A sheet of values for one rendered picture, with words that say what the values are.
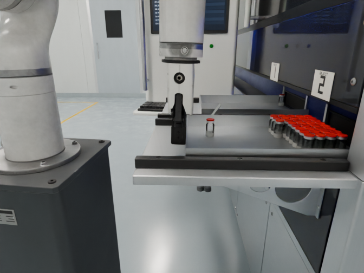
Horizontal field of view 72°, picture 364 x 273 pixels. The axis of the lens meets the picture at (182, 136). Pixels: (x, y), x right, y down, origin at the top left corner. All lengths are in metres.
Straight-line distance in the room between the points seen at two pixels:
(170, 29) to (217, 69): 0.94
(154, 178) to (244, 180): 0.16
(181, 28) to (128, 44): 5.65
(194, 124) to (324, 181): 0.38
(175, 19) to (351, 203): 0.46
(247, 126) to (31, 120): 0.55
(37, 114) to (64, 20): 6.04
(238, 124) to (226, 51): 0.70
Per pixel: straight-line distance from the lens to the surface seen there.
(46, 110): 0.60
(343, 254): 0.62
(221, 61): 1.39
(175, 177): 0.46
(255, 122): 0.76
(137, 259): 1.56
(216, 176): 0.46
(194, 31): 0.48
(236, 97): 1.08
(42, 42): 0.61
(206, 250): 1.59
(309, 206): 0.66
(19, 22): 0.65
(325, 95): 0.64
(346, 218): 0.58
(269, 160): 0.50
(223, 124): 0.74
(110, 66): 6.24
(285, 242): 0.89
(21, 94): 0.58
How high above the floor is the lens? 1.10
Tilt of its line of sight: 19 degrees down
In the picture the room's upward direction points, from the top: straight up
